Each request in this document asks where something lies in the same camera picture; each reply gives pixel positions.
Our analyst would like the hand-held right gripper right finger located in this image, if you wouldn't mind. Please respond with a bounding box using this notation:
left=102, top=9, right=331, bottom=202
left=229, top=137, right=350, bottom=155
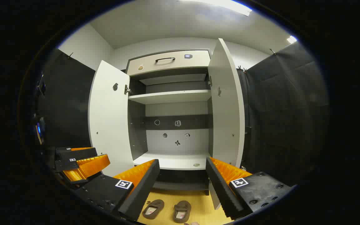
left=206, top=157, right=293, bottom=221

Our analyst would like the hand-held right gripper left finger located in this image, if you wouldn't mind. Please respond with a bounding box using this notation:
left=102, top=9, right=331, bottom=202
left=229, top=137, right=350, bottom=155
left=74, top=159, right=161, bottom=221

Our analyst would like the brown fuzzy shoe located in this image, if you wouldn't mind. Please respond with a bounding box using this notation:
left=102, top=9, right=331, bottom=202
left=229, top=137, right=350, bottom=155
left=172, top=200, right=192, bottom=223
left=142, top=199, right=165, bottom=220

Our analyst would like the white and grey shoe cabinet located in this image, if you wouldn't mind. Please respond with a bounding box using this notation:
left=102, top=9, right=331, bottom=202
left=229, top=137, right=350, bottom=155
left=126, top=48, right=213, bottom=196

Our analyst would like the beige cabinet drawer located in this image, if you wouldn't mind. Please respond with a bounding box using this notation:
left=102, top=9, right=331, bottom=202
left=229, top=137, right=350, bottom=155
left=127, top=49, right=212, bottom=76

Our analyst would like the long ceiling light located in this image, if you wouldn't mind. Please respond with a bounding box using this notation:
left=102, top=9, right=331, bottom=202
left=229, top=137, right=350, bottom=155
left=180, top=0, right=252, bottom=17

